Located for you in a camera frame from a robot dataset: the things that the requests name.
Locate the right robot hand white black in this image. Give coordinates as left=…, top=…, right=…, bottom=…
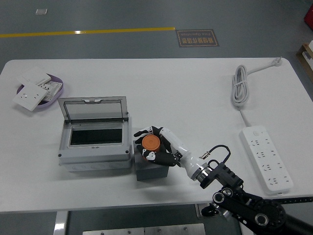
left=133, top=125, right=205, bottom=181

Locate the orange cylinder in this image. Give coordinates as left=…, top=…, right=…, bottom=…
left=141, top=135, right=162, bottom=154

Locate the smoked transparent box lid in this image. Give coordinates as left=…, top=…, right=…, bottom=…
left=58, top=95, right=130, bottom=123

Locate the grey cube with round hole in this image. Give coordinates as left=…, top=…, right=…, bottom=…
left=133, top=139, right=170, bottom=182

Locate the white power strip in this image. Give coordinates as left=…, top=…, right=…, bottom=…
left=239, top=125, right=294, bottom=196

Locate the brown floor sign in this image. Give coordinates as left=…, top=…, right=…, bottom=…
left=176, top=29, right=220, bottom=48

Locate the black table control panel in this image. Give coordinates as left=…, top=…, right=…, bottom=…
left=283, top=196, right=313, bottom=204

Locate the white table leg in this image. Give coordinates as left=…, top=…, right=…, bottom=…
left=53, top=211, right=69, bottom=235

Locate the purple oval tray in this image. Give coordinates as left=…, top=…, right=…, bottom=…
left=16, top=73, right=66, bottom=112

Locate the white multi-hole socket panel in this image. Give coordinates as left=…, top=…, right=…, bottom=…
left=36, top=81, right=64, bottom=101

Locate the wooden crate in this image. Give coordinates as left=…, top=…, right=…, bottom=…
left=295, top=43, right=313, bottom=83

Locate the red container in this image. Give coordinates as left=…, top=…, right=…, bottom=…
left=303, top=5, right=313, bottom=26

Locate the white power cord with plug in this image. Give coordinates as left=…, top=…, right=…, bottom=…
left=230, top=56, right=284, bottom=128

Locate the grey electrical enclosure box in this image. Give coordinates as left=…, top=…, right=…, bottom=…
left=58, top=116, right=134, bottom=173

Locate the grey metal base plate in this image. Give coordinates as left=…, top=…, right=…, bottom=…
left=82, top=223, right=206, bottom=235

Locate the white five-hole wall socket panel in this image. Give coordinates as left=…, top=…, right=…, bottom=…
left=12, top=81, right=51, bottom=112

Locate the white wall switch panel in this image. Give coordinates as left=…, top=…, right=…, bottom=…
left=16, top=66, right=52, bottom=86

